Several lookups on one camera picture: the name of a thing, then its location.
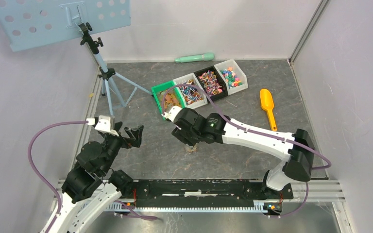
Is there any light blue music stand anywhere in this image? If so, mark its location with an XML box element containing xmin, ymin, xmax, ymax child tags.
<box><xmin>0</xmin><ymin>0</ymin><xmax>152</xmax><ymax>115</ymax></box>

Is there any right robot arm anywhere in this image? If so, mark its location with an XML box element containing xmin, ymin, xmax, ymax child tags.
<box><xmin>163</xmin><ymin>106</ymin><xmax>314</xmax><ymax>198</ymax></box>

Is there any white lollipop bin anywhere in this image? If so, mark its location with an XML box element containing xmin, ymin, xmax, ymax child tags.
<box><xmin>173</xmin><ymin>73</ymin><xmax>207</xmax><ymax>109</ymax></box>

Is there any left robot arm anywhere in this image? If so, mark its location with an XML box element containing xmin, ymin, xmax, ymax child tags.
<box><xmin>42</xmin><ymin>122</ymin><xmax>144</xmax><ymax>233</ymax></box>

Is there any black lollipop bin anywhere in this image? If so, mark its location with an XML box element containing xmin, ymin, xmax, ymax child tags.
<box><xmin>194</xmin><ymin>66</ymin><xmax>228</xmax><ymax>101</ymax></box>

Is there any clear plastic jar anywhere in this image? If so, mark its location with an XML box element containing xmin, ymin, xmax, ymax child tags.
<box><xmin>186</xmin><ymin>145</ymin><xmax>197</xmax><ymax>153</ymax></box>

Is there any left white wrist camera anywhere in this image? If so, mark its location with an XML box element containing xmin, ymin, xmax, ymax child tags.
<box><xmin>86</xmin><ymin>115</ymin><xmax>120</xmax><ymax>136</ymax></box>

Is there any yellow plastic scoop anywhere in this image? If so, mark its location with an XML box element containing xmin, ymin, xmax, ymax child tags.
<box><xmin>260</xmin><ymin>88</ymin><xmax>277</xmax><ymax>131</ymax></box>

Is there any mint green cylindrical handle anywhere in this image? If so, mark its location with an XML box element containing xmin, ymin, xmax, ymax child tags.
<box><xmin>174</xmin><ymin>52</ymin><xmax>215</xmax><ymax>63</ymax></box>

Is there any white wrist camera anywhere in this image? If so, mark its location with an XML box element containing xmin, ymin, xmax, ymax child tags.
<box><xmin>161</xmin><ymin>106</ymin><xmax>182</xmax><ymax>130</ymax></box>
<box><xmin>86</xmin><ymin>115</ymin><xmax>120</xmax><ymax>136</ymax></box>

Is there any white candy bin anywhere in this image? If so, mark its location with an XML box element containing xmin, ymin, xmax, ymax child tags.
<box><xmin>214</xmin><ymin>59</ymin><xmax>248</xmax><ymax>95</ymax></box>

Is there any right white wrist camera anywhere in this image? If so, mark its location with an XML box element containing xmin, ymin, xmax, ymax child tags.
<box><xmin>161</xmin><ymin>106</ymin><xmax>182</xmax><ymax>130</ymax></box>

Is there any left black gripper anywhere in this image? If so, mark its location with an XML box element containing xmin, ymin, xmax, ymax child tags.
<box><xmin>100</xmin><ymin>121</ymin><xmax>144</xmax><ymax>174</ymax></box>

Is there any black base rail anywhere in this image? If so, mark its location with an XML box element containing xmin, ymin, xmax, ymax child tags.
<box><xmin>122</xmin><ymin>179</ymin><xmax>294</xmax><ymax>208</ymax></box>

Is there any green candy bin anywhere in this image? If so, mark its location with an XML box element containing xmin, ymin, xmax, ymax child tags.
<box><xmin>151</xmin><ymin>81</ymin><xmax>186</xmax><ymax>115</ymax></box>

